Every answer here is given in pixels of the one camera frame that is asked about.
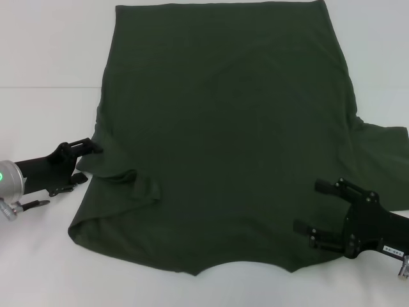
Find dark green t-shirt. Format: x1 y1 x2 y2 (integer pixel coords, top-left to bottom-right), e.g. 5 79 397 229
66 0 409 278

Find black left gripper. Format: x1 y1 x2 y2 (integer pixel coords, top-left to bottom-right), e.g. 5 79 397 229
15 137 105 198

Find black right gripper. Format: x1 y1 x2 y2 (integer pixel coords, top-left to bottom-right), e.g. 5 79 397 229
293 178 409 259

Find left arm connector cable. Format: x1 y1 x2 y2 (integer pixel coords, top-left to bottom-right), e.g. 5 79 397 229
0 197 50 222

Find silver right gripper knob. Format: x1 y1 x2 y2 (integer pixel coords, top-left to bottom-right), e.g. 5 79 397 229
397 255 409 279

